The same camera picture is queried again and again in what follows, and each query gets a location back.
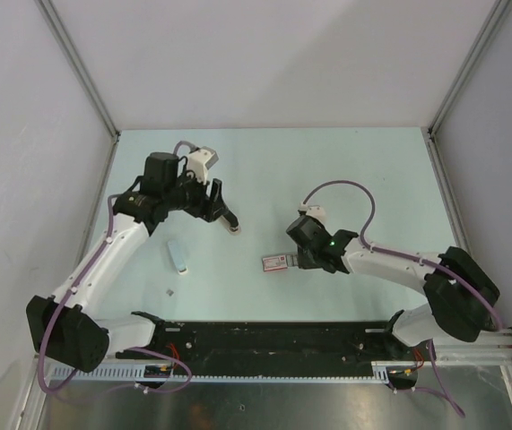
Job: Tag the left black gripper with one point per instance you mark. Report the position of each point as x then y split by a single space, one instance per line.
204 209

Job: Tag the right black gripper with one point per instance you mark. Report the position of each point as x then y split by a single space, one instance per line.
304 262

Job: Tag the beige black stapler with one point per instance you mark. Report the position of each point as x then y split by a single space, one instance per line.
230 223

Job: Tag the red staple box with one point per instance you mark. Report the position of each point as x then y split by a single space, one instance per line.
279 262

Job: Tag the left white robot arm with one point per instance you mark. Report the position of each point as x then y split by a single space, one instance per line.
65 326

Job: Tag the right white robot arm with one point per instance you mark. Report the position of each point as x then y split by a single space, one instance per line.
459 296

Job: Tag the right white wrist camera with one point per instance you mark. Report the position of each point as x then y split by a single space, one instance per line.
314 211

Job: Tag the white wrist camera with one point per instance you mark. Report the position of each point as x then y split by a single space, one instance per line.
199 161
314 211

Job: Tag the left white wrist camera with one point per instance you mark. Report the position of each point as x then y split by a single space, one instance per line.
199 161

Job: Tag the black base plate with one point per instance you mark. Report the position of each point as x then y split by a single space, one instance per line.
370 340

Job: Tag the aluminium front rail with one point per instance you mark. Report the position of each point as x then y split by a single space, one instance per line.
148 367

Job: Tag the left aluminium corner post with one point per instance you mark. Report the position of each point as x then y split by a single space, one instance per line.
73 57

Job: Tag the aluminium corner post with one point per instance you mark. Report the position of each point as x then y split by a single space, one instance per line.
73 57
486 35

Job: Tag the right aluminium corner post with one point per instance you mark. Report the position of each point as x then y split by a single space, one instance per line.
486 35

